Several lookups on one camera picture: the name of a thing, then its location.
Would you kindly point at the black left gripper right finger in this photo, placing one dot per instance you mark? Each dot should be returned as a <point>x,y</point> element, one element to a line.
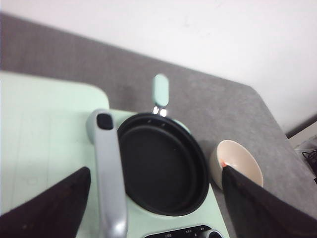
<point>256,213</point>

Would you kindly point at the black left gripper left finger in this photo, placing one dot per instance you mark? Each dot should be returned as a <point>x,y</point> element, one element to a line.
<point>55,213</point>

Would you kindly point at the cream ribbed bowl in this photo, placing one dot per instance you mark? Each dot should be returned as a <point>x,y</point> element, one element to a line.
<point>236,156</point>

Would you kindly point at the silver lid handle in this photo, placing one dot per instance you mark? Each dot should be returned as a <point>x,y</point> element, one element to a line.
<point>110,181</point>

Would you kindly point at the mint green breakfast maker base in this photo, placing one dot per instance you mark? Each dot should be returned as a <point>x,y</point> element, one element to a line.
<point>145,224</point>

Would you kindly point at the right silver control knob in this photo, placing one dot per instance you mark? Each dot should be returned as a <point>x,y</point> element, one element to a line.
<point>212,234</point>

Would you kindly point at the black frying pan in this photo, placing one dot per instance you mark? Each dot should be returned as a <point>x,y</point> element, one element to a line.
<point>164,167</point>

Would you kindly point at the mint green pan handle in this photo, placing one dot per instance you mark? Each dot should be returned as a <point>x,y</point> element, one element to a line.
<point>160,94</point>

